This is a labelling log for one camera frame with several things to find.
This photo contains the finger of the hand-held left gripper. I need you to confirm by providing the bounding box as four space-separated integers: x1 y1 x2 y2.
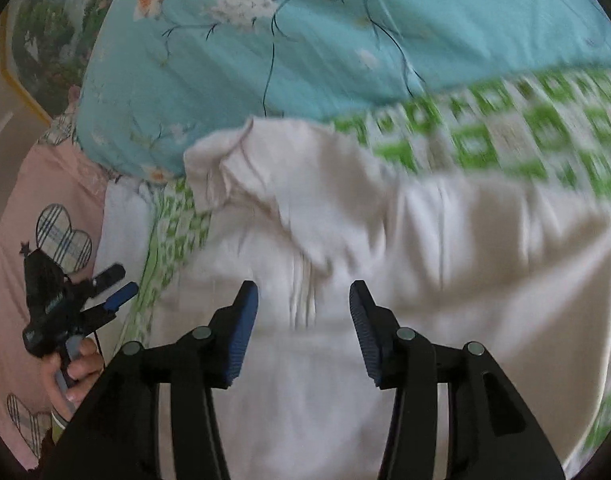
102 281 140 314
92 263 127 289

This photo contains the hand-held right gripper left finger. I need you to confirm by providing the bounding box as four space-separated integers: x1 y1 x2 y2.
40 280 260 480

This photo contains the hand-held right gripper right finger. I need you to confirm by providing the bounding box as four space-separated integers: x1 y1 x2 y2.
349 280 566 480

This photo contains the large white garment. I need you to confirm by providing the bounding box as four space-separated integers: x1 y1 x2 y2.
150 117 611 480

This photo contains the person's left hand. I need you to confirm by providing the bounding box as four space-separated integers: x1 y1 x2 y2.
40 337 106 423

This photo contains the small white folded cloth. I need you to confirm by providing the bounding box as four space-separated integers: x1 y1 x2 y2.
96 179 161 313

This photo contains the pink pillow with plaid hearts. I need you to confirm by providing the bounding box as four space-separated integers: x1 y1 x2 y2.
0 105 114 471

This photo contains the green checked cartoon bed sheet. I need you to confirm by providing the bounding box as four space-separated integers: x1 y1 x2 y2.
118 67 611 476

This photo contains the blue floral pillow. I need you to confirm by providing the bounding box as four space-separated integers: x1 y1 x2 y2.
76 0 611 185

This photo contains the landscape wall poster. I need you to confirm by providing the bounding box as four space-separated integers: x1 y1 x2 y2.
6 0 129 128

